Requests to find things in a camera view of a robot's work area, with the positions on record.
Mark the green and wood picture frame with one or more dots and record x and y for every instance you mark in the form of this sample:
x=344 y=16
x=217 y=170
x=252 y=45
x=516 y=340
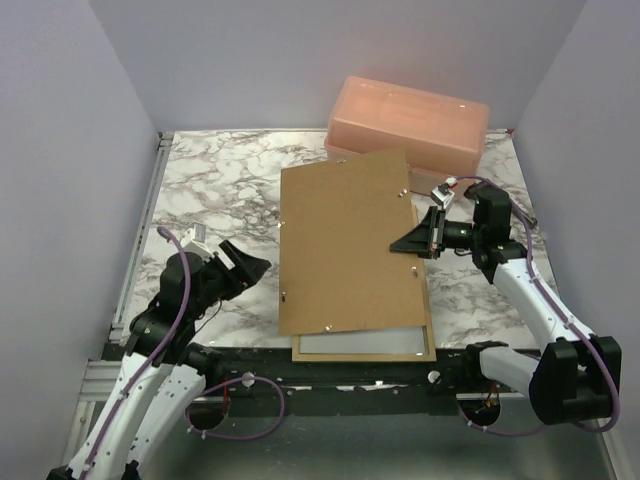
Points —
x=360 y=355

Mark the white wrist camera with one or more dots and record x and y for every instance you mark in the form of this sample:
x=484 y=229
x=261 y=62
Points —
x=193 y=240
x=443 y=195

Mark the brown frame backing board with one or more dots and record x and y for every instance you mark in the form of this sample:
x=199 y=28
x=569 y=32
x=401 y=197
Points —
x=377 y=179

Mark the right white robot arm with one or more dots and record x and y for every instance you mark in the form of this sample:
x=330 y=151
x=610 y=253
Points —
x=576 y=378

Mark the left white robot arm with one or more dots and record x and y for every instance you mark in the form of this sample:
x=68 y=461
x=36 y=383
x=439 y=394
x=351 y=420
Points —
x=162 y=369

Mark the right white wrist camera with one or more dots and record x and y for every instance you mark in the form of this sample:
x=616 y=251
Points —
x=443 y=195

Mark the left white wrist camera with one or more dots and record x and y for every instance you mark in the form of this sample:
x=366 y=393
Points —
x=193 y=240

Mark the black metal clamp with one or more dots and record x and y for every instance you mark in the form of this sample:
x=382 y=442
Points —
x=472 y=191

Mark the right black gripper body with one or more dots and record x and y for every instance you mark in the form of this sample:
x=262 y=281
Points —
x=459 y=235

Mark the glossy photo print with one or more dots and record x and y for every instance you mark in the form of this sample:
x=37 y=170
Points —
x=404 y=340

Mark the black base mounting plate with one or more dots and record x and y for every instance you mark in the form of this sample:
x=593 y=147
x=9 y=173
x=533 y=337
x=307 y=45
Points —
x=348 y=388

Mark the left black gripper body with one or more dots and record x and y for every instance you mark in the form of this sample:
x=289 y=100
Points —
x=220 y=283

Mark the orange translucent plastic box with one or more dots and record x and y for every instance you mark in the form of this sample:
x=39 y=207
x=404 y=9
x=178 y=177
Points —
x=442 y=136

